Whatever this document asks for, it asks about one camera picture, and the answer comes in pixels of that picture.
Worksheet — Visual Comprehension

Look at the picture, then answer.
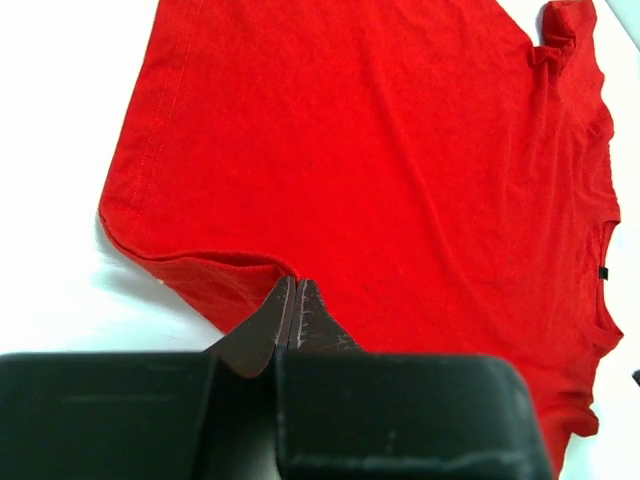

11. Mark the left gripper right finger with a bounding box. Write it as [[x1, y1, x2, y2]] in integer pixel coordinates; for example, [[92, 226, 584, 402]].
[[274, 279, 554, 479]]

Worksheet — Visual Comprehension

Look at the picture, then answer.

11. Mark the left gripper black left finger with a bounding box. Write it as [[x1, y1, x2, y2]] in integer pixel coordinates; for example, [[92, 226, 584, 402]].
[[1, 278, 296, 479]]

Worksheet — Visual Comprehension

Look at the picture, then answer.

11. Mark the red t shirt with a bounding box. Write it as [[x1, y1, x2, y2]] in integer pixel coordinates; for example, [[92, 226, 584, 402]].
[[98, 1, 622, 469]]

